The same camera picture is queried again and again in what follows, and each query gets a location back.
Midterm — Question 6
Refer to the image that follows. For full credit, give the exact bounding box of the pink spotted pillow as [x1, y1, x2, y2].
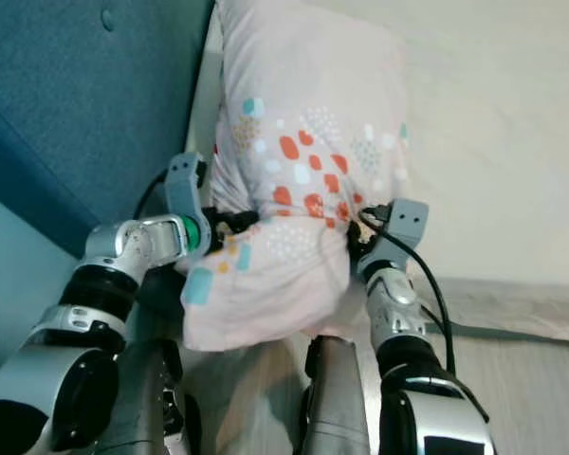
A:
[178, 0, 411, 354]

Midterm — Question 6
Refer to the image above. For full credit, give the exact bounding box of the grey right robot leg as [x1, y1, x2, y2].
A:
[299, 334, 380, 455]

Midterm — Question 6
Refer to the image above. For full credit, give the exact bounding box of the grey robot leg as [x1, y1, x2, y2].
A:
[299, 334, 380, 455]
[123, 337, 200, 455]

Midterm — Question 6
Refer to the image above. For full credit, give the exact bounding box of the cream bed mattress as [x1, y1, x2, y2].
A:
[185, 0, 569, 347]

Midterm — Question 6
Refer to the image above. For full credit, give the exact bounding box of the grey left robot leg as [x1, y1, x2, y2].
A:
[123, 337, 200, 455]

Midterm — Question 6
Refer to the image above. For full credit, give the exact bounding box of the blue padded headboard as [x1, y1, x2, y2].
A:
[0, 0, 214, 257]

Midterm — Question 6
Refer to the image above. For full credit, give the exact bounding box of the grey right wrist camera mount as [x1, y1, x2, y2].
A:
[365, 199, 430, 276]

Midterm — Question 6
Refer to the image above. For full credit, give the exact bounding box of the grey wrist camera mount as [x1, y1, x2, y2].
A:
[164, 152, 211, 233]
[365, 199, 430, 276]

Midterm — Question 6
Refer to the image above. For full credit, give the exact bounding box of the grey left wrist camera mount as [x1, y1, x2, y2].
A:
[164, 152, 211, 233]

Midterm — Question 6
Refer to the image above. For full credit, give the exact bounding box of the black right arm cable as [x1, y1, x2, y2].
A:
[360, 209, 494, 423]

